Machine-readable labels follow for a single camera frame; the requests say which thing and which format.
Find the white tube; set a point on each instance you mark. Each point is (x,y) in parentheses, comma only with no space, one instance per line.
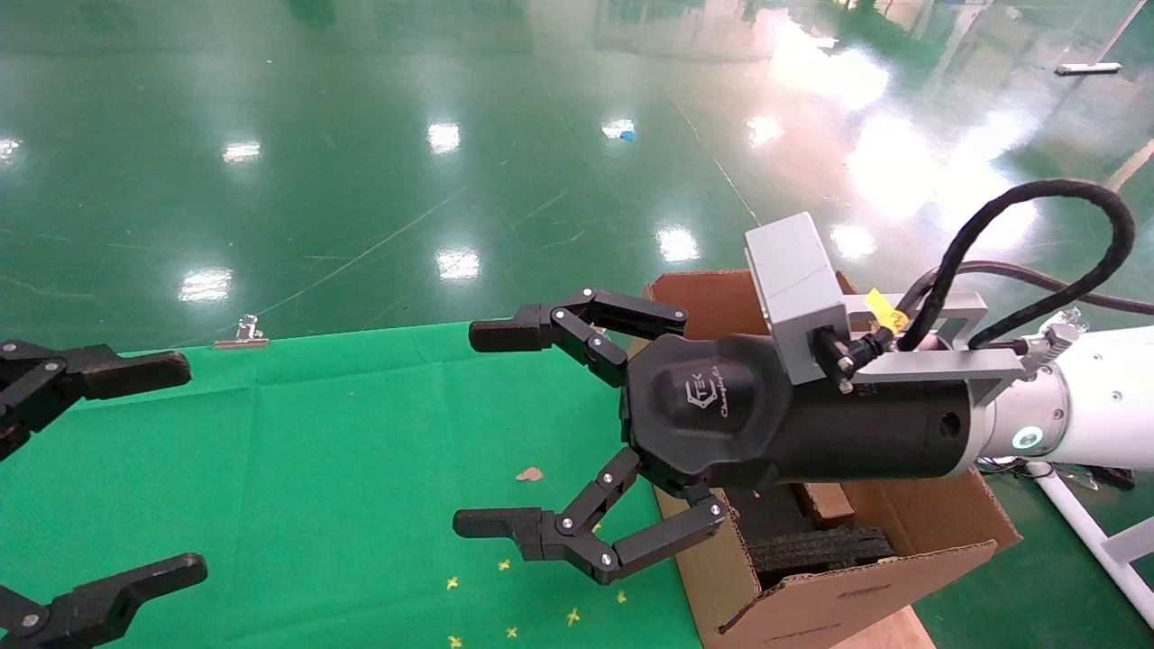
(1086,68)

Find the silver binder clip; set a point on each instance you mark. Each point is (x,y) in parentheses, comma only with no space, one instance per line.
(248,326)

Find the green table cloth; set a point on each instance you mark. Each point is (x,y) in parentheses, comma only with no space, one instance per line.
(315,469)

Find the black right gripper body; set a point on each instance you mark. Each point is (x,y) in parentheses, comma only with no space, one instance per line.
(811,433)

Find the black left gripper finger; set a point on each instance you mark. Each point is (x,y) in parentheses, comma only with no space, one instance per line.
(108,374)
(108,599)

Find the large open cardboard carton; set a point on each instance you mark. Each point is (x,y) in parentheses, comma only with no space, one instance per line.
(856,604)

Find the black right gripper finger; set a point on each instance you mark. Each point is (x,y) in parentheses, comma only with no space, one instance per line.
(559,536)
(586,341)

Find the brown cardboard scrap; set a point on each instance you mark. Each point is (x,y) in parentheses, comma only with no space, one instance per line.
(530,474)

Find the white pole stand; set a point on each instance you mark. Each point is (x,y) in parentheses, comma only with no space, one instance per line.
(1082,523)

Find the small cardboard box with hole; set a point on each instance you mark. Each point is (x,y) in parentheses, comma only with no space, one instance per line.
(825,505)

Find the black grid tray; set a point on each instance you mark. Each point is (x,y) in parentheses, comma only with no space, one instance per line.
(1113,478)

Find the flat black foam strip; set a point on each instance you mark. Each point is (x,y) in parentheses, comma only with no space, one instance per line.
(811,552)

